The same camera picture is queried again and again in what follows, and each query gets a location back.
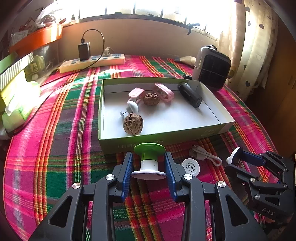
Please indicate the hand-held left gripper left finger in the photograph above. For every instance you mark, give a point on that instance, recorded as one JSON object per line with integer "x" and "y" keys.
{"x": 128, "y": 176}

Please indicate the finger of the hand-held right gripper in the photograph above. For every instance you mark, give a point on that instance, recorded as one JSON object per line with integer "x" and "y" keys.
{"x": 240, "y": 173}
{"x": 252, "y": 158}

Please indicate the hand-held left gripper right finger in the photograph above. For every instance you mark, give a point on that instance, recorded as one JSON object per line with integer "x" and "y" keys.
{"x": 168, "y": 178}

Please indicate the green and white spool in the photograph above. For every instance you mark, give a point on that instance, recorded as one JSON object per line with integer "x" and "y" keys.
{"x": 149, "y": 160}

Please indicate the brown walnut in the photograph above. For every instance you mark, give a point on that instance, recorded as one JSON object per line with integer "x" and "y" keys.
{"x": 133, "y": 125}
{"x": 150, "y": 99}

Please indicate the green and white cardboard box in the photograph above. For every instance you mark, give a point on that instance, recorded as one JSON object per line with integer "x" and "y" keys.
{"x": 173, "y": 118}

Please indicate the white suction hook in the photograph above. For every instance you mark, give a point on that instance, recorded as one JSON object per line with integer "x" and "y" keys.
{"x": 132, "y": 106}

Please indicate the pink oblong case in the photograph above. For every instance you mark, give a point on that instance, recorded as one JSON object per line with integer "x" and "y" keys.
{"x": 136, "y": 92}

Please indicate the white round cap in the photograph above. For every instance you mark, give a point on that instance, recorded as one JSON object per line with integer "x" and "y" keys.
{"x": 190, "y": 166}

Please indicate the plaid tablecloth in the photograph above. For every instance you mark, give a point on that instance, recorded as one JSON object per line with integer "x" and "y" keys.
{"x": 57, "y": 150}

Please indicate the pink clip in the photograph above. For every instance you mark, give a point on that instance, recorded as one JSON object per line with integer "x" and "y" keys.
{"x": 165, "y": 92}

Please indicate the black cylinder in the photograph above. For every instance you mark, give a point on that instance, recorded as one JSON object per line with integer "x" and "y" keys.
{"x": 189, "y": 95}

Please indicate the grey space heater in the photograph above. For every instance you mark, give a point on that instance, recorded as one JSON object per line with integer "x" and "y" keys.
{"x": 212, "y": 67}

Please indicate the heart print curtain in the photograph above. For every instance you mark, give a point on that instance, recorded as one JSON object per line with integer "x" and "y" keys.
{"x": 249, "y": 46}

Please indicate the cream power strip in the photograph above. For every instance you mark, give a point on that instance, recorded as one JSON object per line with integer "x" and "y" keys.
{"x": 92, "y": 63}

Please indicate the white plug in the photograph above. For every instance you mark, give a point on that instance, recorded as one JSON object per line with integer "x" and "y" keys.
{"x": 108, "y": 52}

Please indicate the light green packages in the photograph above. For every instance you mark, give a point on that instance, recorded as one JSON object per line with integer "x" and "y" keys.
{"x": 20, "y": 104}

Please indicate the black charger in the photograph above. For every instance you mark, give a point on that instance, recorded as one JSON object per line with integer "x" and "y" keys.
{"x": 83, "y": 52}

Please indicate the clear glass tank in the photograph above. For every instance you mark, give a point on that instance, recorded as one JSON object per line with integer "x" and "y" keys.
{"x": 44, "y": 60}

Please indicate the green striped gift box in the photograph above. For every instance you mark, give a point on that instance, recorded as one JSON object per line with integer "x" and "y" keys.
{"x": 13, "y": 69}

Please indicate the orange tray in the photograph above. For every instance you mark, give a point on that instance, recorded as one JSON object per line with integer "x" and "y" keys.
{"x": 34, "y": 39}

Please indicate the window with metal bars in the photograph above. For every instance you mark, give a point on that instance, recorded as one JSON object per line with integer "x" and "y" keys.
{"x": 150, "y": 9}

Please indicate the pile of packets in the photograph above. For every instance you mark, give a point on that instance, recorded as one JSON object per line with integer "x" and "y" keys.
{"x": 34, "y": 23}

